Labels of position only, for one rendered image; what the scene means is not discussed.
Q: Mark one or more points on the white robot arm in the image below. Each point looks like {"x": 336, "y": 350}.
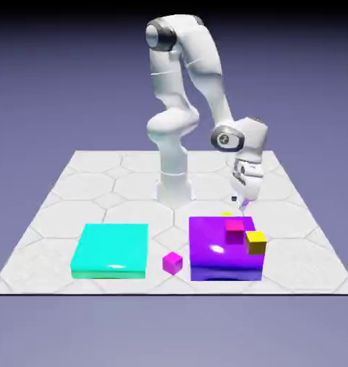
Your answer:
{"x": 171, "y": 137}

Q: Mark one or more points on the small pink cube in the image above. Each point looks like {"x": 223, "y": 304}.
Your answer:
{"x": 234, "y": 229}

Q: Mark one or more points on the large purple box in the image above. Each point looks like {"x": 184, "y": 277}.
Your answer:
{"x": 208, "y": 238}

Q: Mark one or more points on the small yellow cube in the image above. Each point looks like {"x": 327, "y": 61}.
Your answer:
{"x": 256, "y": 242}

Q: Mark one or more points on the large cyan box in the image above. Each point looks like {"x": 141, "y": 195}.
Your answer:
{"x": 111, "y": 246}

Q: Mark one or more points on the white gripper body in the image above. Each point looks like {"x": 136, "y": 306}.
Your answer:
{"x": 248, "y": 187}

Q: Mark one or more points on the small lime cube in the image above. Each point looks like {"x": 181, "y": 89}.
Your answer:
{"x": 227, "y": 214}

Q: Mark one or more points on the small magenta cube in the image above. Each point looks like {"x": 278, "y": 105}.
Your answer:
{"x": 172, "y": 263}

